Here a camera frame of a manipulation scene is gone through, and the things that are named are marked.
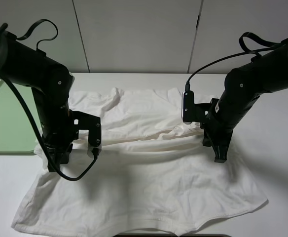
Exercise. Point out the green plastic tray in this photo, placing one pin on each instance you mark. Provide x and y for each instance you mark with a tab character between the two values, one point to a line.
16	133

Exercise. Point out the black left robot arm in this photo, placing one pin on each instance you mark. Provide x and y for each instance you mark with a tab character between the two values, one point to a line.
50	83

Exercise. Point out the white short sleeve shirt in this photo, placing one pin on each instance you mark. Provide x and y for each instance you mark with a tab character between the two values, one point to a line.
152	173

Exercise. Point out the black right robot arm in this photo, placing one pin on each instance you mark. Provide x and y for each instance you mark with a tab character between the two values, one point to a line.
243	86

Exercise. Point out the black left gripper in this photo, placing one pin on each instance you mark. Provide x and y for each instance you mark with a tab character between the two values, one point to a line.
59	146

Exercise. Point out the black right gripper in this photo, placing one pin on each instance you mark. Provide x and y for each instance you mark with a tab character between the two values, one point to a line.
218	137

